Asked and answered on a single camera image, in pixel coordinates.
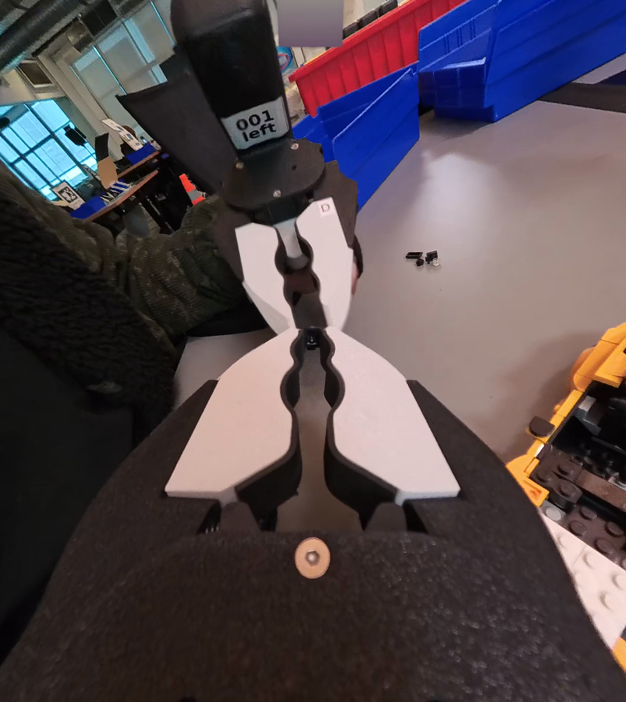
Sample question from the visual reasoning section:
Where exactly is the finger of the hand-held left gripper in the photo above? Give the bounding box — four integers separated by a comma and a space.
296, 199, 355, 330
234, 222, 297, 336

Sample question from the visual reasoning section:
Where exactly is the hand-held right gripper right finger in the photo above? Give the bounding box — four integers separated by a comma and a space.
321, 326, 462, 520

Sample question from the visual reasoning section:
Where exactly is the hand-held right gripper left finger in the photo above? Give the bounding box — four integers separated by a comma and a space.
165, 328, 303, 514

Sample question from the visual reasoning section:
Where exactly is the yellow lego car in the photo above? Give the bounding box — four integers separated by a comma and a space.
505, 317, 626, 702

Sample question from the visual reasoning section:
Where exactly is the person's left forearm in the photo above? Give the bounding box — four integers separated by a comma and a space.
0, 132, 250, 352

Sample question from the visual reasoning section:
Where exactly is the black panel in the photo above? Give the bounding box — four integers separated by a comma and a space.
117, 71, 226, 195

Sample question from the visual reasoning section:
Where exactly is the orange traffic cone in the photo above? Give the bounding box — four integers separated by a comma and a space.
178, 174, 205, 207

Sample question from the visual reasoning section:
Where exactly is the red plastic bin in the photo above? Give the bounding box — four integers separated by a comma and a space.
290, 0, 473, 117

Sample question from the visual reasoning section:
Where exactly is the row of black blocks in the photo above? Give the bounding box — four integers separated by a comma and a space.
343, 0, 401, 39

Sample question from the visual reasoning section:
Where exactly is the cluttered wooden desk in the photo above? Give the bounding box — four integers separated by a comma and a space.
71, 151, 162, 220

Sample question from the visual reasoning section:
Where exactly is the blue plastic bin stack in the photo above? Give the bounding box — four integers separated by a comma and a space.
418, 0, 626, 122

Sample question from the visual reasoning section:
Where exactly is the silver air duct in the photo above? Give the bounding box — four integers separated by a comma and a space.
0, 0, 105, 83

